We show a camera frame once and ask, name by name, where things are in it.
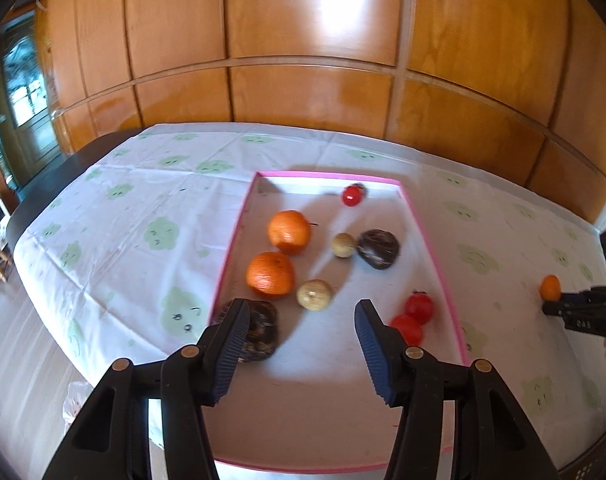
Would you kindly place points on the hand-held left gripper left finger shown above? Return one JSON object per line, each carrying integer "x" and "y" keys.
{"x": 230, "y": 355}

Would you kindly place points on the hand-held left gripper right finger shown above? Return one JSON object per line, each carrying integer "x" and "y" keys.
{"x": 378, "y": 355}

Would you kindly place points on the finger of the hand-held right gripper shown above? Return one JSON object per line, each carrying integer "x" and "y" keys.
{"x": 565, "y": 306}

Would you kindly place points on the dark brown wrinkled fruit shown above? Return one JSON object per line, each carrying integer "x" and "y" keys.
{"x": 379, "y": 248}
{"x": 263, "y": 335}

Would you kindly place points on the red tomato with stem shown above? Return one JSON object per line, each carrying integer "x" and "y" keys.
{"x": 419, "y": 307}

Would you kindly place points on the pink-rimmed white tray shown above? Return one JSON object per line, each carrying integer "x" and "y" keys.
{"x": 313, "y": 410}

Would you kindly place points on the pale tan longan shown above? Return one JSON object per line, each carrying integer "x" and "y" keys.
{"x": 315, "y": 294}

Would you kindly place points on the greenish brown longan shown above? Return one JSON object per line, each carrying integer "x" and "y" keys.
{"x": 343, "y": 245}

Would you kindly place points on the orange tangerine with stem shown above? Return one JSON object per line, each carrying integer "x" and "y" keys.
{"x": 289, "y": 231}

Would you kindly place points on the small red cherry tomato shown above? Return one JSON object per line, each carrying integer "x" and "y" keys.
{"x": 353, "y": 195}

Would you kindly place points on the white plastic bag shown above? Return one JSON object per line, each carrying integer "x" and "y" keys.
{"x": 75, "y": 405}

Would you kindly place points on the cloud-print white tablecloth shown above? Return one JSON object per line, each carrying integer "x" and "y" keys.
{"x": 133, "y": 220}

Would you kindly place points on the glass door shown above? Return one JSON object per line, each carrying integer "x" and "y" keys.
{"x": 28, "y": 100}

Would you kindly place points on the wooden panelled wardrobe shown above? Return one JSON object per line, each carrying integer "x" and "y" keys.
{"x": 308, "y": 20}

